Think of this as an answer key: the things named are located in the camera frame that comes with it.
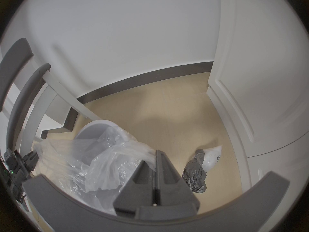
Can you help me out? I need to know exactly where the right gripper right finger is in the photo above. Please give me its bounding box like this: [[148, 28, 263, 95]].
[[156, 150, 201, 217]]

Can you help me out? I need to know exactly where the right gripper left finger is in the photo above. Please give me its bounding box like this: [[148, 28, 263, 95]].
[[113, 160, 156, 218]]

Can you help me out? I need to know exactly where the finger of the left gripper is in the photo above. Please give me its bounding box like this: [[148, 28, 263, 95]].
[[23, 152, 39, 172]]

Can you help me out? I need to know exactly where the black plastic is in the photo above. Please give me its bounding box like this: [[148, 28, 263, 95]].
[[182, 149, 208, 193]]

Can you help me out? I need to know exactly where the clear plastic bag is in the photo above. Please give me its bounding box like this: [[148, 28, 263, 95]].
[[33, 126, 157, 216]]

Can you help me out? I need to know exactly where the white paper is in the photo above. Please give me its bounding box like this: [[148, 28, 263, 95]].
[[201, 145, 222, 173]]

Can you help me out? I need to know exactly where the white trash bin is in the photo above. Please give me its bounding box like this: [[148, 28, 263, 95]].
[[74, 119, 138, 169]]

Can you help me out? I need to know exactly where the grey and white chair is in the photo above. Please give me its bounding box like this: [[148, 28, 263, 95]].
[[0, 38, 103, 154]]

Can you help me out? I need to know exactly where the white wardrobe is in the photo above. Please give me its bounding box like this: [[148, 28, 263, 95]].
[[208, 0, 309, 195]]

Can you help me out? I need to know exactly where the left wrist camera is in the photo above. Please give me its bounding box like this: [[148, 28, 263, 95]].
[[4, 149, 18, 170]]

